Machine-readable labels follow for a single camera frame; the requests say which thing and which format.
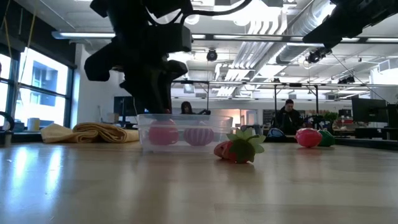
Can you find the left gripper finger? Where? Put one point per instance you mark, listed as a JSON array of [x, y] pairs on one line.
[[161, 101], [144, 101]]

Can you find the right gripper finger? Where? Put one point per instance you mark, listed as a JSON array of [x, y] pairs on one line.
[[325, 34]]

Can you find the red toy tomato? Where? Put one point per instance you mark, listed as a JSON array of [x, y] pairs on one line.
[[163, 132]]

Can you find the clear plastic tupperware container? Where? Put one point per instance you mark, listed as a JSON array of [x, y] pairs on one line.
[[220, 137]]

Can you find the red felt strawberry green leaves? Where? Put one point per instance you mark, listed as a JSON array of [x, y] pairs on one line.
[[241, 150]]

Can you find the green toy bell pepper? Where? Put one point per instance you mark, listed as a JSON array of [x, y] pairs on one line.
[[328, 138]]

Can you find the pink toy fruit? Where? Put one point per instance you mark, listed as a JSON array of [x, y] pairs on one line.
[[308, 137]]

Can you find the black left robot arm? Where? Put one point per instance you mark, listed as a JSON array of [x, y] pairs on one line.
[[130, 9]]

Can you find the black computer monitor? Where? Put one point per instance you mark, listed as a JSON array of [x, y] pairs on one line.
[[368, 110], [124, 105]]

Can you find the person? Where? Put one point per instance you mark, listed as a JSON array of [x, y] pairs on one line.
[[186, 108], [288, 118]]

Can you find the folded yellow cloth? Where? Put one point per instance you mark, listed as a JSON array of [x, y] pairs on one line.
[[93, 132]]

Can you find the green background plant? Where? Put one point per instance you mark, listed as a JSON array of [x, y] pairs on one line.
[[330, 116]]

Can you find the blue white rounded bag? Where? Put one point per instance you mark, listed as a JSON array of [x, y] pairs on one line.
[[275, 132]]

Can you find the white cylinder container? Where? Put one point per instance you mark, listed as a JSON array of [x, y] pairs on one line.
[[33, 124]]

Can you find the small blue box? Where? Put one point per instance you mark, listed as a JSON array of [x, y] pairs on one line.
[[17, 127]]

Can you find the black ceiling camera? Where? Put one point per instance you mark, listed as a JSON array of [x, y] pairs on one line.
[[211, 55], [314, 56]]

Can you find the silver ceiling duct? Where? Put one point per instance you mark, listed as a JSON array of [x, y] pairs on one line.
[[298, 28]]

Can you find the black metal station frame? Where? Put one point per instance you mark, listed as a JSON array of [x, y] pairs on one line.
[[295, 84], [192, 82]]

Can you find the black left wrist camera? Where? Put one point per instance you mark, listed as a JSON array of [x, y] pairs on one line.
[[174, 37]]

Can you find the long ceiling light rail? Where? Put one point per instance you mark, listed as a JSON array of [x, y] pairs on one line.
[[248, 36]]

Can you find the black aluminium table frame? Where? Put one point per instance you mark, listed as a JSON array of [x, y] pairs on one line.
[[367, 142]]

